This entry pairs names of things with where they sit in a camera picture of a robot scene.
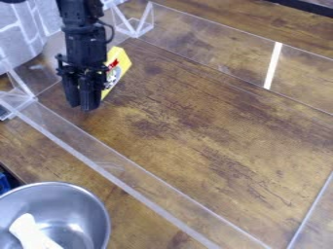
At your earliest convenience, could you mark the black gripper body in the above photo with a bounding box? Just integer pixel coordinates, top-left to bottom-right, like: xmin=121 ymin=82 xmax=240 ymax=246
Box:
xmin=56 ymin=25 xmax=111 ymax=89

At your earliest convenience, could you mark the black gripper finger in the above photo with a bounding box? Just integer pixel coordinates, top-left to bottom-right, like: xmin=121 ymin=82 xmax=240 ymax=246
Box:
xmin=79 ymin=76 xmax=103 ymax=112
xmin=63 ymin=74 xmax=79 ymax=107

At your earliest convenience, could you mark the yellow butter box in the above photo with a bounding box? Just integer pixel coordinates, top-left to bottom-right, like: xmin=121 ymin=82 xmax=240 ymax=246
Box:
xmin=77 ymin=46 xmax=133 ymax=101

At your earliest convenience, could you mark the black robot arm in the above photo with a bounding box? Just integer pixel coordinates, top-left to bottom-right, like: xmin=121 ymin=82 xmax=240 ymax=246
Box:
xmin=55 ymin=0 xmax=115 ymax=112

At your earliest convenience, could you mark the grey brick pattern cloth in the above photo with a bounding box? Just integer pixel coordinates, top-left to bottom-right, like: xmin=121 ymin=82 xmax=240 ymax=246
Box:
xmin=0 ymin=0 xmax=125 ymax=76

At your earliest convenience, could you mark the blue object at edge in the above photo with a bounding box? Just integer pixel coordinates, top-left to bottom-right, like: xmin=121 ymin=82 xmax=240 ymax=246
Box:
xmin=0 ymin=172 xmax=11 ymax=195

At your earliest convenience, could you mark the steel bowl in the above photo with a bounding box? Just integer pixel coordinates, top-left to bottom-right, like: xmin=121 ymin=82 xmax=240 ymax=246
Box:
xmin=0 ymin=182 xmax=113 ymax=249

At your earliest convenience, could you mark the black cable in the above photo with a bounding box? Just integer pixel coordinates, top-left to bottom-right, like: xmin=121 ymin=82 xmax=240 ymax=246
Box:
xmin=95 ymin=19 xmax=118 ymax=45

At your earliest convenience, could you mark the clear acrylic enclosure wall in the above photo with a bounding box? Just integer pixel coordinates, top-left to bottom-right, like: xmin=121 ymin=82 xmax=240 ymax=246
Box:
xmin=0 ymin=0 xmax=333 ymax=249

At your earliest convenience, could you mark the white handle in bowl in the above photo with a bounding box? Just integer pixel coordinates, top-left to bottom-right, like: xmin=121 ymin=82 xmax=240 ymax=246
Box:
xmin=10 ymin=213 xmax=64 ymax=249

